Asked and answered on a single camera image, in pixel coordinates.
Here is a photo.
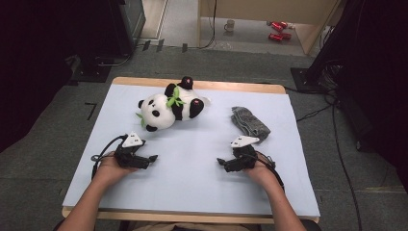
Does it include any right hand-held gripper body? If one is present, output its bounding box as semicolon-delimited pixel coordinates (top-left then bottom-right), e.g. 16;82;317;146
229;135;261;173

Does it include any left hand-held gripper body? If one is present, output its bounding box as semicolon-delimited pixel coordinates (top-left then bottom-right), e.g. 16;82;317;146
114;130;151;170

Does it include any grey fluffy towel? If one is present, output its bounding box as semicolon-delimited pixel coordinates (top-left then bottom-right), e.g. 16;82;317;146
230;106;271;144

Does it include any panda plush toy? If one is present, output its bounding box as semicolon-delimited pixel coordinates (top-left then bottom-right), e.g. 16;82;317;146
135;75;213;133

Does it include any person's left hand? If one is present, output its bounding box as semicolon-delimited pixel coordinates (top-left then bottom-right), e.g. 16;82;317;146
92;151;140;188

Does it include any person's right hand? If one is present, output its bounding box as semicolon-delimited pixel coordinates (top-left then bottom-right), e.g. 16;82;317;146
242;151;284;191

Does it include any light blue table mat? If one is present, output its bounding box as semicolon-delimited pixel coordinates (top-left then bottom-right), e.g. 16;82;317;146
62;84;321;218

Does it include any black corner tape mark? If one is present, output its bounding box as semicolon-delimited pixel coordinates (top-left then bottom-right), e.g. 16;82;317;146
84;102;98;121

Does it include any person's beige clothing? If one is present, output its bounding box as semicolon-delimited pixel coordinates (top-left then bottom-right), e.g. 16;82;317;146
131;222;262;231

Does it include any wooden table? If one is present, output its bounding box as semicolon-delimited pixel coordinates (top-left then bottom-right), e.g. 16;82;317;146
61;76;321;225

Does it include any black cabinet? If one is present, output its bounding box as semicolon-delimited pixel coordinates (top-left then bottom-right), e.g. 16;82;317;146
108;0;147;56

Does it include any beige mug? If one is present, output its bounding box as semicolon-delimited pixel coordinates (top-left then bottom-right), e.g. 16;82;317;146
223;18;236;33

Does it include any black stand with base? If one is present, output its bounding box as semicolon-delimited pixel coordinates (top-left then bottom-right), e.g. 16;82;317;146
290;0;365;94

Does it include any black curtain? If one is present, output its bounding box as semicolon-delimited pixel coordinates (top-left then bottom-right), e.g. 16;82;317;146
333;0;408;193
0;0;112;153

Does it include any light wooden desk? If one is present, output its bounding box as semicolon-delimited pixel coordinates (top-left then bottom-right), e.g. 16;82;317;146
196;0;342;56

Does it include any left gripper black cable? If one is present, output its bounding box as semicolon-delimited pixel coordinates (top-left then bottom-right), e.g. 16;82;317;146
90;134;129;181

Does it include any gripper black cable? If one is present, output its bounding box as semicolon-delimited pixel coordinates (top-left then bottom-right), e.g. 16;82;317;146
90;134;129;181
252;153;286;194

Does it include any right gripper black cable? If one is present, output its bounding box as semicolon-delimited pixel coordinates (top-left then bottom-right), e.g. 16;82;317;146
252;153;286;194

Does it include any short black floor cable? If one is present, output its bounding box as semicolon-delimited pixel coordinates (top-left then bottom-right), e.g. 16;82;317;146
295;103;336;123

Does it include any black flat base plate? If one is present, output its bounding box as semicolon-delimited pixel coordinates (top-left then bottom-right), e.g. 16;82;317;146
70;55;114;84

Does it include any long black floor cable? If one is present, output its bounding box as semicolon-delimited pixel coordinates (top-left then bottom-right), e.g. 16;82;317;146
330;95;364;231

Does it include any black hanging cable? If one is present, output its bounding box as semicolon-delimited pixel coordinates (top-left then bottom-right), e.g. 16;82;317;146
195;0;217;50

